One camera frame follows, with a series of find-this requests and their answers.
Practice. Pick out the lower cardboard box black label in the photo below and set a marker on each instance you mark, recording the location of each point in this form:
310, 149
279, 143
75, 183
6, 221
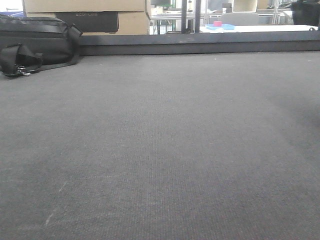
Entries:
103, 22

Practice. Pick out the white table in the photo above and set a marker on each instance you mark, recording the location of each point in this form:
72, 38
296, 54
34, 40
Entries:
263, 28

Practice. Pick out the light blue tray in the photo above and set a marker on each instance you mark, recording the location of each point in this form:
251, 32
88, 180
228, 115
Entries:
225, 27

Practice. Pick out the dark raised platform edge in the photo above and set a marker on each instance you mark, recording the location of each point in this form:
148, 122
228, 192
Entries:
200, 43

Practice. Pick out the black bag far right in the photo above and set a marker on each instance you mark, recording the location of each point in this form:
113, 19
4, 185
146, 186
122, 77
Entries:
305, 13

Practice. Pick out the pink cube block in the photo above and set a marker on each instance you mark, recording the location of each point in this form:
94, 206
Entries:
217, 24

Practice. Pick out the black fabric bag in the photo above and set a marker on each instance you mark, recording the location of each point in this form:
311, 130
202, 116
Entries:
31, 44

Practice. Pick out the black vertical post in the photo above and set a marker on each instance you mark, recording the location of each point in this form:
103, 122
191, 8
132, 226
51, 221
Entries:
197, 16
184, 4

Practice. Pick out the upper cardboard box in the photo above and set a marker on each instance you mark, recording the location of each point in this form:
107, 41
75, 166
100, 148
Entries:
53, 6

